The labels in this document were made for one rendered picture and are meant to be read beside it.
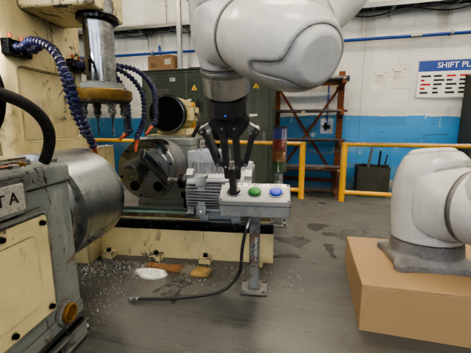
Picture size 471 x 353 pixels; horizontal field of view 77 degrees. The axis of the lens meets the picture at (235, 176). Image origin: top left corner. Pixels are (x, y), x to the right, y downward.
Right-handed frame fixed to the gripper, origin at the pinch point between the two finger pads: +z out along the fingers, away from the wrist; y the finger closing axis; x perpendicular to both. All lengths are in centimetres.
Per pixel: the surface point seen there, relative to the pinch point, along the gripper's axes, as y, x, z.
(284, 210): -12.2, 3.5, 6.6
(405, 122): -237, -435, 211
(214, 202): 7.7, -9.9, 17.0
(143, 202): 54, -49, 55
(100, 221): 30.0, 10.3, 5.7
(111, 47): 42, -39, -20
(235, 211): -0.4, 3.5, 7.7
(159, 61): 152, -364, 78
